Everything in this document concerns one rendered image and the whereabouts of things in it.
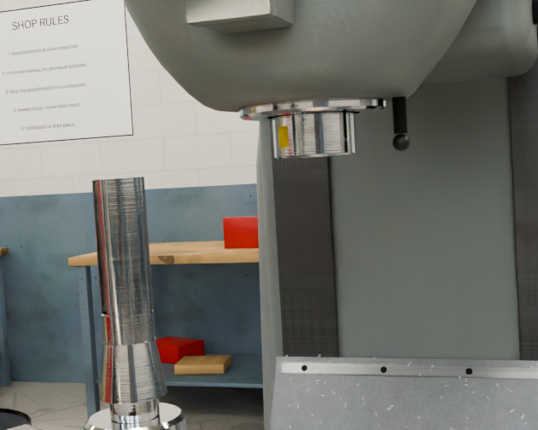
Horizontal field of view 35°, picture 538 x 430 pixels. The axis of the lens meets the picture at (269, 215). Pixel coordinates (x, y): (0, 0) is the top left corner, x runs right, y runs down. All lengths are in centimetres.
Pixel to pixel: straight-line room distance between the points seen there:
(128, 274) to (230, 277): 467
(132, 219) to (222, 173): 465
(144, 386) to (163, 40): 17
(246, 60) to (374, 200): 47
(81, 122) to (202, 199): 93
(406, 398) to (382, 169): 23
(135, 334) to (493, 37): 32
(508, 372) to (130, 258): 54
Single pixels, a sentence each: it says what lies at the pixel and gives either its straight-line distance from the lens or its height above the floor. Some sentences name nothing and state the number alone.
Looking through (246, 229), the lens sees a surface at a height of 98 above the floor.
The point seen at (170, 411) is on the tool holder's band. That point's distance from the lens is 42.
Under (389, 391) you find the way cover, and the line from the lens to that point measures 88.
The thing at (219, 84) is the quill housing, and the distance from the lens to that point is 44.
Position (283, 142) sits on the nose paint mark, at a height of 129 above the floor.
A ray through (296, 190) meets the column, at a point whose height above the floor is 125.
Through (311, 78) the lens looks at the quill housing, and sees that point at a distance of 42.
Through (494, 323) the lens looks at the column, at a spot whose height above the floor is 111.
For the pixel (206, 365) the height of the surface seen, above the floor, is 28.
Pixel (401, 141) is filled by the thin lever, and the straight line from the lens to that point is 49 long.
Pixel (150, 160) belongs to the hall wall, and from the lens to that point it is 523.
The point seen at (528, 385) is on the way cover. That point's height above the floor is 106.
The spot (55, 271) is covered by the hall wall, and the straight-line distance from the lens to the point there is 560.
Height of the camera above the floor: 127
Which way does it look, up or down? 3 degrees down
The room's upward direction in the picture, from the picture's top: 3 degrees counter-clockwise
